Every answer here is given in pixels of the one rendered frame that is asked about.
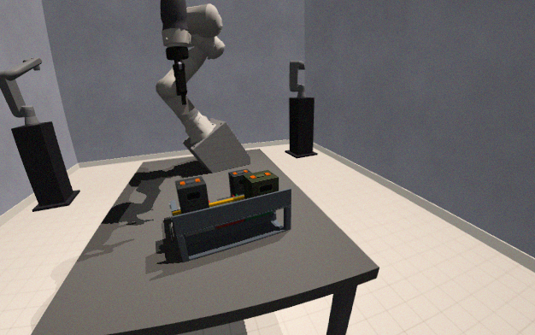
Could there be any yellow flat bar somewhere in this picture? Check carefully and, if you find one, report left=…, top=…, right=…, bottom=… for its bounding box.
left=173, top=196, right=244, bottom=215

